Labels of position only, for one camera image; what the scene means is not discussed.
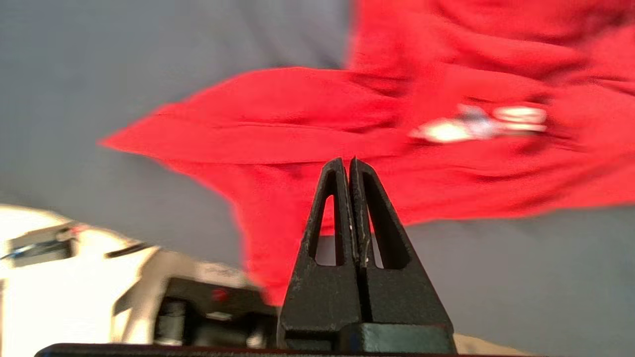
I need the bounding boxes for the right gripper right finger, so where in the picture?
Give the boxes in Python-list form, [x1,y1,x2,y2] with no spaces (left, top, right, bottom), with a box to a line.
[349,157,456,353]

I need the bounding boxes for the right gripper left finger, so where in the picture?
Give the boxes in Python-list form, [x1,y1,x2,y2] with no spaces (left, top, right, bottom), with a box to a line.
[276,158,362,351]

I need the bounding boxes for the red printed t-shirt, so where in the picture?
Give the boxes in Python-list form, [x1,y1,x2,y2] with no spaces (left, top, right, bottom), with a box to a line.
[99,0,635,307]

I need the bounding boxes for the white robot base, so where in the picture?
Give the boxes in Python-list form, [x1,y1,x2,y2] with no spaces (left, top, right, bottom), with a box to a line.
[0,204,279,348]

